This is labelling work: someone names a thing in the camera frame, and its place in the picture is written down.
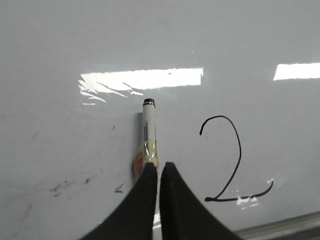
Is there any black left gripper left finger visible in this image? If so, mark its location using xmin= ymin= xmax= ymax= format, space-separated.
xmin=82 ymin=163 xmax=158 ymax=240

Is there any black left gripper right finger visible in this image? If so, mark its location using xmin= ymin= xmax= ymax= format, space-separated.
xmin=159 ymin=162 xmax=240 ymax=240

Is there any red round magnet taped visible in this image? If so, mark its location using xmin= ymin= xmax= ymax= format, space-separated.
xmin=132 ymin=151 xmax=144 ymax=179

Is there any white whiteboard marker black tip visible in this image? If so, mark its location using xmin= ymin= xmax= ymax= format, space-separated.
xmin=133 ymin=98 xmax=159 ymax=183

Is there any white whiteboard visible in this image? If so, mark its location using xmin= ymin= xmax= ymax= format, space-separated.
xmin=0 ymin=0 xmax=320 ymax=240

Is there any grey aluminium whiteboard frame rail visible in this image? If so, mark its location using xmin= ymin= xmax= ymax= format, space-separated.
xmin=234 ymin=211 xmax=320 ymax=240

